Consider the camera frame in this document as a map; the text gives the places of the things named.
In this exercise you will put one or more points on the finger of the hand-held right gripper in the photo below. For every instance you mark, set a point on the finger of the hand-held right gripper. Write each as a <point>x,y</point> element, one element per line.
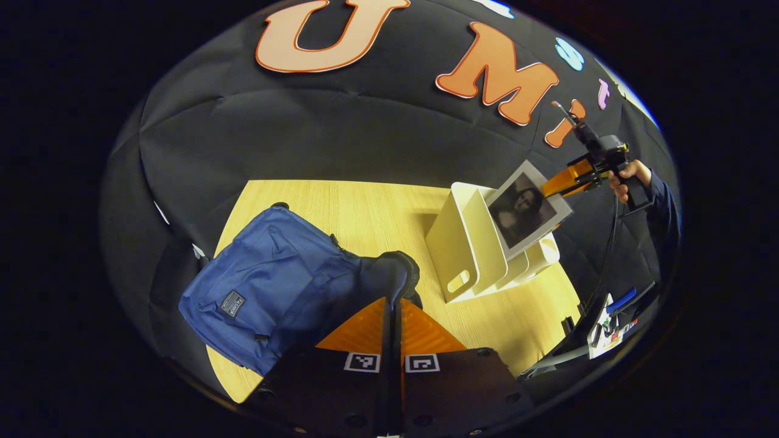
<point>566,179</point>

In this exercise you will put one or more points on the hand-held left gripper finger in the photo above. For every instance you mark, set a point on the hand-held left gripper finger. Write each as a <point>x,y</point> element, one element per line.
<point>399,395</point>
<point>386,395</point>

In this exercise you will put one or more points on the book with portrait cover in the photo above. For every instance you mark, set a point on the book with portrait cover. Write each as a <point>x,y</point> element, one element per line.
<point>523,210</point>

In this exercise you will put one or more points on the white bookshelf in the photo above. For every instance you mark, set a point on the white bookshelf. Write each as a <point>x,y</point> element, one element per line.
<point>462,243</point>

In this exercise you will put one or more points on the blue schoolbag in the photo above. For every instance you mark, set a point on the blue schoolbag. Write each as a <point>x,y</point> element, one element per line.
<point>274,274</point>

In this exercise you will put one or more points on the blue stick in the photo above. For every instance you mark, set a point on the blue stick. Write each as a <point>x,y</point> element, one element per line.
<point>621,300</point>

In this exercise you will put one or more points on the white sheet with coloured stickers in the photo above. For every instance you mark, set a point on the white sheet with coloured stickers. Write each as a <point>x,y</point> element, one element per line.
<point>602,331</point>

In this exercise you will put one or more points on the grey metal bar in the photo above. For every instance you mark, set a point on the grey metal bar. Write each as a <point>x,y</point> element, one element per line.
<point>554,359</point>

